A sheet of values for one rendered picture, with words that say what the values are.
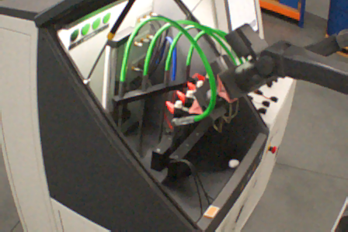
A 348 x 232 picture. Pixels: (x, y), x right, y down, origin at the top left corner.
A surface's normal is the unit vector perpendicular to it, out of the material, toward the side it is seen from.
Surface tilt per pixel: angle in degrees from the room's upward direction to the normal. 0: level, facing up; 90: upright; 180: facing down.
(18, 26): 90
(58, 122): 90
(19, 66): 90
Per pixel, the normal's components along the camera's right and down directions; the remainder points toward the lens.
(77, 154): -0.44, 0.40
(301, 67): -0.61, 0.46
